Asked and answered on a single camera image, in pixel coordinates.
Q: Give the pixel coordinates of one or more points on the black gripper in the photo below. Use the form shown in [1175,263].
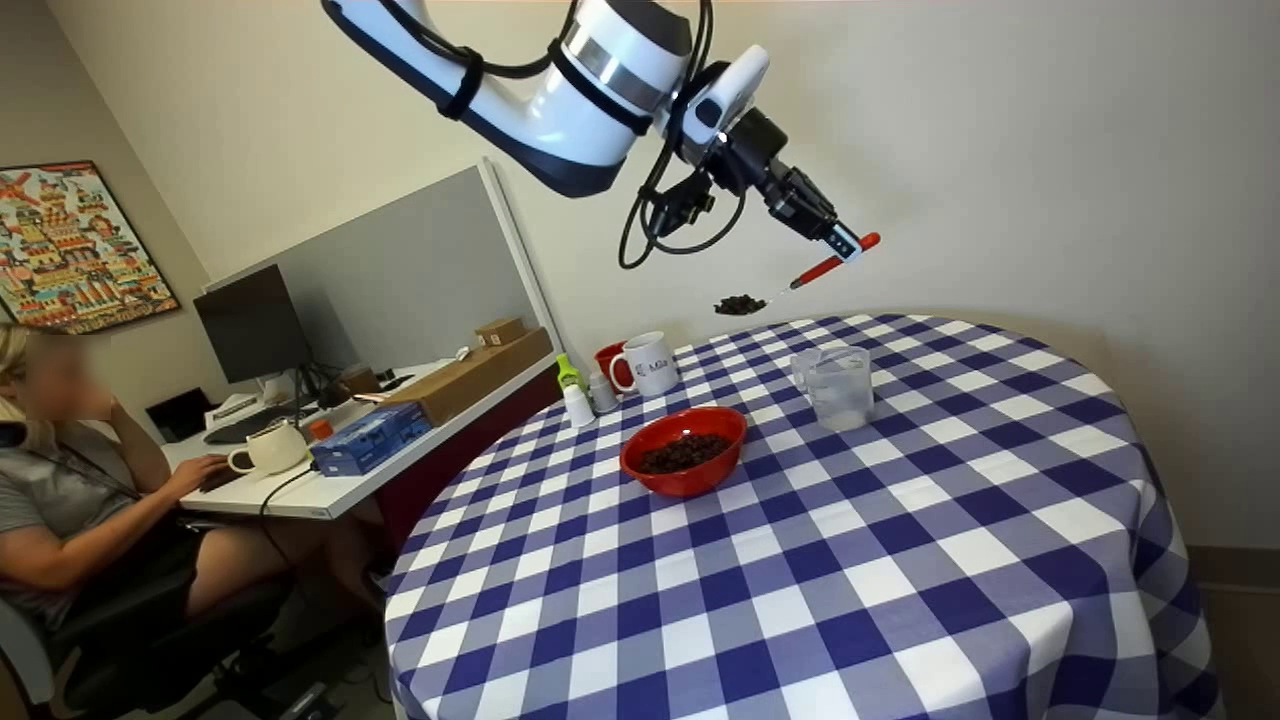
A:
[748,158]

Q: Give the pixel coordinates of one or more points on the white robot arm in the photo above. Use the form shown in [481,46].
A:
[611,74]

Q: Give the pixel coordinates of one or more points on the red plastic bowl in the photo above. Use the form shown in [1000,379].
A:
[679,427]

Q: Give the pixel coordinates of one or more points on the coffee beans in bowl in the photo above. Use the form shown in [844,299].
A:
[681,455]

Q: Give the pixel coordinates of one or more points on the red mug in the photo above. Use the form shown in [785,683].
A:
[617,368]

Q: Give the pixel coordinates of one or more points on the small white bottle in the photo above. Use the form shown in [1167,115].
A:
[577,407]

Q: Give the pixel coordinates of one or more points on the blue white checkered tablecloth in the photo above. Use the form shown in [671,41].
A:
[991,544]

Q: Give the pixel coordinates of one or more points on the cardboard box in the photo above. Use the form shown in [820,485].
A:
[466,380]

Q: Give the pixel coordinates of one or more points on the grey desk partition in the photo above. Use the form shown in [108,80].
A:
[412,277]

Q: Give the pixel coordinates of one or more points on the blue box on desk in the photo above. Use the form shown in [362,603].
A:
[371,442]

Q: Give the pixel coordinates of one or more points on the white desk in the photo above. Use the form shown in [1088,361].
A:
[324,488]

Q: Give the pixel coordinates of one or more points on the black computer monitor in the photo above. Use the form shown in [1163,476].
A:
[254,326]

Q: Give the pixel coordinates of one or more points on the white teapot mug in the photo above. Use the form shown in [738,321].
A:
[271,450]

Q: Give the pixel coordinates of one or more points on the seated person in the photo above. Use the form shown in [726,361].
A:
[95,508]

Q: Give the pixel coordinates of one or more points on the office chair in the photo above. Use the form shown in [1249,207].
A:
[129,646]

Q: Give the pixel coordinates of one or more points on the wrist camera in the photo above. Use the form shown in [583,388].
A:
[715,103]

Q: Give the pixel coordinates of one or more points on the framed colourful wall picture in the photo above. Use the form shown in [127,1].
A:
[71,252]

